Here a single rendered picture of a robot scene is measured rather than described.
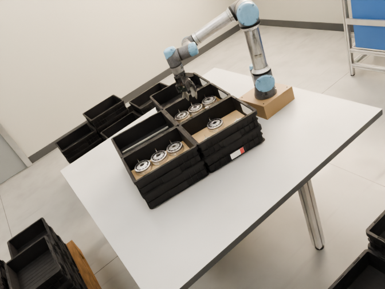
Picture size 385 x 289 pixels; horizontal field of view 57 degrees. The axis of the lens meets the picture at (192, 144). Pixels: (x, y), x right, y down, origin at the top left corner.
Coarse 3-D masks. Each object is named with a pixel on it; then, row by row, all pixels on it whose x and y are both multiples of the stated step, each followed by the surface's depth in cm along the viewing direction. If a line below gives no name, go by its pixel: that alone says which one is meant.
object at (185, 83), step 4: (176, 76) 214; (180, 76) 213; (176, 80) 215; (180, 80) 216; (184, 80) 218; (188, 80) 219; (176, 84) 218; (180, 84) 215; (184, 84) 214; (188, 84) 219; (176, 88) 218; (180, 88) 217; (184, 88) 216; (188, 88) 217; (180, 92) 219
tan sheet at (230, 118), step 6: (228, 114) 229; (234, 114) 226; (240, 114) 224; (228, 120) 223; (234, 120) 220; (198, 132) 224; (204, 132) 222; (210, 132) 219; (216, 132) 217; (198, 138) 219; (204, 138) 217
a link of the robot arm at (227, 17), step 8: (232, 8) 205; (224, 16) 207; (232, 16) 206; (208, 24) 211; (216, 24) 209; (224, 24) 209; (200, 32) 212; (208, 32) 211; (216, 32) 213; (184, 40) 215; (192, 40) 214; (200, 40) 214
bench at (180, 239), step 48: (240, 96) 268; (288, 144) 205; (336, 144) 191; (96, 192) 236; (192, 192) 202; (240, 192) 189; (288, 192) 177; (144, 240) 186; (192, 240) 174; (240, 240) 168; (144, 288) 162
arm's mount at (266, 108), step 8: (280, 88) 237; (288, 88) 233; (248, 96) 244; (280, 96) 231; (288, 96) 235; (256, 104) 231; (264, 104) 227; (272, 104) 230; (280, 104) 234; (264, 112) 229; (272, 112) 232
